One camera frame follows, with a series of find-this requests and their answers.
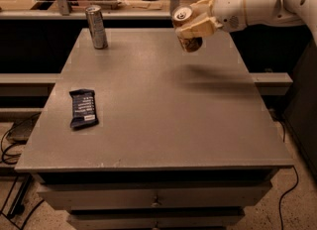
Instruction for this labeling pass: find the black cables left floor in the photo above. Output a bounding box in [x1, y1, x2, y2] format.
[0, 113, 46, 230]

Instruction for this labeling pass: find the black cable right floor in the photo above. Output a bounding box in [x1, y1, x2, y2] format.
[277, 166, 300, 230]

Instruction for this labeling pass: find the lower grey drawer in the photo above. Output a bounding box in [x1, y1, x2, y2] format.
[67, 209, 245, 230]

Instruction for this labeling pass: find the dark blue snack wrapper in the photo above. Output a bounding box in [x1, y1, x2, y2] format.
[69, 89, 99, 129]

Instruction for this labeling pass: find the grey box on floor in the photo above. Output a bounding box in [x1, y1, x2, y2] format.
[6, 119, 36, 143]

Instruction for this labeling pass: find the upper grey drawer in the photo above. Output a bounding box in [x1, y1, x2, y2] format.
[38, 181, 271, 210]

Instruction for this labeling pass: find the grey drawer cabinet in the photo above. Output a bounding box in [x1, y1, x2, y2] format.
[17, 29, 293, 216]

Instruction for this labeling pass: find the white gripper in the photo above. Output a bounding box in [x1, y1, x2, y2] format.
[175, 0, 247, 39]

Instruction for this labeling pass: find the tall silver can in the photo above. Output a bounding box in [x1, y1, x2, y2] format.
[85, 5, 108, 50]

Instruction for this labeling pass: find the grey drawer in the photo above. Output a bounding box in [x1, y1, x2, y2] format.
[67, 209, 245, 230]
[38, 181, 271, 210]

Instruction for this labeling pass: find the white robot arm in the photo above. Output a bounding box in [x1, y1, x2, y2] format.
[175, 0, 317, 43]

